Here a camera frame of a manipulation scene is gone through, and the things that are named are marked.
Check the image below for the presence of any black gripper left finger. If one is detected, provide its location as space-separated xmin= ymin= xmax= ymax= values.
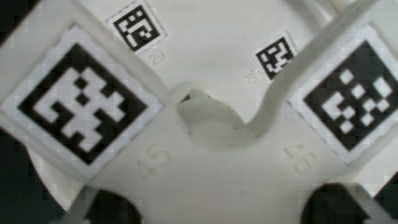
xmin=59 ymin=188 xmax=144 ymax=224

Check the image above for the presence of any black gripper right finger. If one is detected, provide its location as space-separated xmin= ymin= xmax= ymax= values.
xmin=301 ymin=183 xmax=386 ymax=224

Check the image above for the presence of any white cross table base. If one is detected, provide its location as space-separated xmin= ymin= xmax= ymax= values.
xmin=0 ymin=0 xmax=398 ymax=224

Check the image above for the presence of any white round table top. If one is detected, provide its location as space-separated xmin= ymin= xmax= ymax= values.
xmin=24 ymin=0 xmax=398 ymax=214

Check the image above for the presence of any white cylindrical table leg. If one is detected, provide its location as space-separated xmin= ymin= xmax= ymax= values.
xmin=178 ymin=89 xmax=255 ymax=149

